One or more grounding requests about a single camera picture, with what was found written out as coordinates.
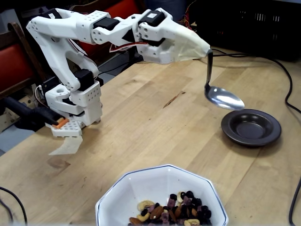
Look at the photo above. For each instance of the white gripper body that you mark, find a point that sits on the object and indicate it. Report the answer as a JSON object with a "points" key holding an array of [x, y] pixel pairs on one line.
{"points": [[181, 44]]}

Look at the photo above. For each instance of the white moving gripper jaw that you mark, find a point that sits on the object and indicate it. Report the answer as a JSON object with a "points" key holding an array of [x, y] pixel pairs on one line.
{"points": [[147, 33]]}

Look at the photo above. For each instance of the bent metal spoon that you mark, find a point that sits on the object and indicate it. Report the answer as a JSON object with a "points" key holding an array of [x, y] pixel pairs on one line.
{"points": [[223, 97]]}

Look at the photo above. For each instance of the white octagonal bowl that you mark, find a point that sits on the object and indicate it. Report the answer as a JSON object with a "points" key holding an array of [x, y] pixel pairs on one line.
{"points": [[141, 188]]}

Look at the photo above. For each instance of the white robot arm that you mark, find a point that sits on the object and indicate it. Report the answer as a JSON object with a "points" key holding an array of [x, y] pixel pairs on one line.
{"points": [[54, 47]]}

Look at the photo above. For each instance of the brown round plate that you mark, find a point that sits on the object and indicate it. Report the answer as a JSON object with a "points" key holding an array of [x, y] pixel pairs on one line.
{"points": [[251, 131]]}

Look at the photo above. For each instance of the beige cloth jaw wrap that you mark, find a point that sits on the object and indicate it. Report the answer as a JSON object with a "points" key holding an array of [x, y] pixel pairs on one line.
{"points": [[190, 44]]}

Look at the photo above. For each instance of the black equipment case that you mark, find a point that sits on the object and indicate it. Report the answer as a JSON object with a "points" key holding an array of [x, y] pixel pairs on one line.
{"points": [[247, 35]]}

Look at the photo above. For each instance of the beige tape piece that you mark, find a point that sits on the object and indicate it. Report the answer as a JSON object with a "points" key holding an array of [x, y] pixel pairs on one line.
{"points": [[68, 146]]}

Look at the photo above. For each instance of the black clamp orange tip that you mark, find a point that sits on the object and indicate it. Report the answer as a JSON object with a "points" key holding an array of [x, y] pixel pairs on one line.
{"points": [[30, 113]]}

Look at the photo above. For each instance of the trail mix pile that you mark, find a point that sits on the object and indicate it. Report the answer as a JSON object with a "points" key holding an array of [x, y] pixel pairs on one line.
{"points": [[164, 212]]}

